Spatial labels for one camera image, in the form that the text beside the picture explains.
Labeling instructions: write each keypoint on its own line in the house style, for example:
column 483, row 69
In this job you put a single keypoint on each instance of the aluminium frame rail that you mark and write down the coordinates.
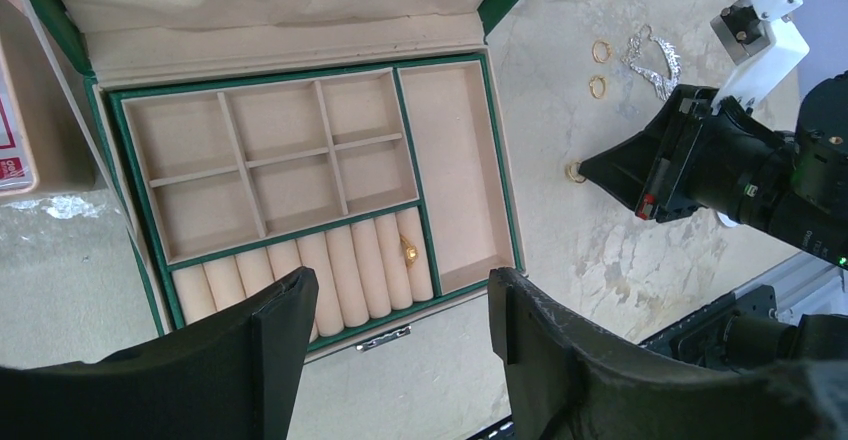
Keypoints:
column 787, row 276

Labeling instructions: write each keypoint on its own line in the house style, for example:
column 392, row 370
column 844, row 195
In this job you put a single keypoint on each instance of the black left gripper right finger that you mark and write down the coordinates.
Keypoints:
column 629, row 384

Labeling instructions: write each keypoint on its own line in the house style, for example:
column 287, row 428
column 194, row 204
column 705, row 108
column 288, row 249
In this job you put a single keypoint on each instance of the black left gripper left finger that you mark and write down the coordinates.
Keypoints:
column 232, row 375

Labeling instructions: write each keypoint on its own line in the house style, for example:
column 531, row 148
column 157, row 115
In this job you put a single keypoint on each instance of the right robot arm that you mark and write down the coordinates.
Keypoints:
column 790, row 185

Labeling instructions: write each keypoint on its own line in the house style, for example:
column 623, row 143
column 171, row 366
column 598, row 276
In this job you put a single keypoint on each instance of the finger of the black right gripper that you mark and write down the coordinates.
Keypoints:
column 623, row 171

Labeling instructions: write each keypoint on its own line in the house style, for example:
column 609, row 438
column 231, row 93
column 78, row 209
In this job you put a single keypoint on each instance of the green jewelry box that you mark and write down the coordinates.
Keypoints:
column 242, row 138

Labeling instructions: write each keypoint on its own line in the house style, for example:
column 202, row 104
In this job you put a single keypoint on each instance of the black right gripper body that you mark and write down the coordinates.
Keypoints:
column 713, row 154

